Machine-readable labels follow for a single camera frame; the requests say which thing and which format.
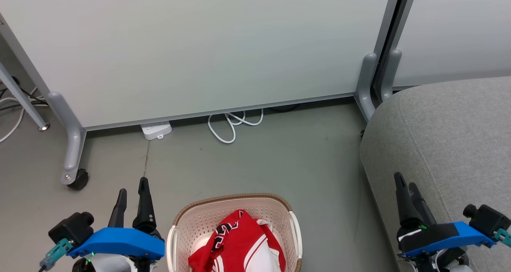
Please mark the teal left camera connector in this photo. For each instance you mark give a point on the teal left camera connector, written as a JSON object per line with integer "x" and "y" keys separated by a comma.
{"x": 56, "y": 254}

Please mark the black caster wheel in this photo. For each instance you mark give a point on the black caster wheel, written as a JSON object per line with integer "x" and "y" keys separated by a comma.
{"x": 80, "y": 180}

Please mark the narrow white partition panel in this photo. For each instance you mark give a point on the narrow white partition panel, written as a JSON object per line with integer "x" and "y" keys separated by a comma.
{"x": 451, "y": 28}

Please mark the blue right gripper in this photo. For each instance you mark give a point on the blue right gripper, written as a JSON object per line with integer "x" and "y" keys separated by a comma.
{"x": 451, "y": 236}

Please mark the teal right camera connector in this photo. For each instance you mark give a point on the teal right camera connector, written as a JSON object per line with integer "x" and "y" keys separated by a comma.
{"x": 504, "y": 237}

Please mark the teal camera connector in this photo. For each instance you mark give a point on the teal camera connector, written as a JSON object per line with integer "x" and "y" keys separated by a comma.
{"x": 56, "y": 254}
{"x": 504, "y": 237}

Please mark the cream plastic laundry basket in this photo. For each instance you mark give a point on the cream plastic laundry basket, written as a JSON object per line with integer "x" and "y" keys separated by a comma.
{"x": 199, "y": 220}

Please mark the grey fabric sofa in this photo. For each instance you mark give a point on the grey fabric sofa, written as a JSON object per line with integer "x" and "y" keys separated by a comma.
{"x": 447, "y": 144}

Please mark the grey metal leg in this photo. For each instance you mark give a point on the grey metal leg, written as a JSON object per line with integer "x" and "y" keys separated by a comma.
{"x": 20, "y": 94}

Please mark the large white partition panel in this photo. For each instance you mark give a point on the large white partition panel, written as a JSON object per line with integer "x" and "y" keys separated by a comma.
{"x": 207, "y": 44}

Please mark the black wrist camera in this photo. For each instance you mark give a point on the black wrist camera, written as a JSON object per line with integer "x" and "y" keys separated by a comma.
{"x": 489, "y": 220}
{"x": 72, "y": 226}

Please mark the white power strip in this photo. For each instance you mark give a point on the white power strip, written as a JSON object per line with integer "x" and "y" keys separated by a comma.
{"x": 156, "y": 129}

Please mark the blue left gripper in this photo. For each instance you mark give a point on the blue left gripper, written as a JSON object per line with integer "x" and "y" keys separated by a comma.
{"x": 119, "y": 242}

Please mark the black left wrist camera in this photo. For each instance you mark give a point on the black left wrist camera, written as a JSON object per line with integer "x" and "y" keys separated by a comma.
{"x": 72, "y": 226}

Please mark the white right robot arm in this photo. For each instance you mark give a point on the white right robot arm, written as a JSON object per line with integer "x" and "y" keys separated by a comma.
{"x": 447, "y": 262}

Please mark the red and white garment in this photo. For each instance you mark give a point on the red and white garment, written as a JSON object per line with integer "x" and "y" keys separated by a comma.
{"x": 239, "y": 244}

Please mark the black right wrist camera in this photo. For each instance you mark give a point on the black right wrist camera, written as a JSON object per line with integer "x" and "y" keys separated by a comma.
{"x": 489, "y": 220}

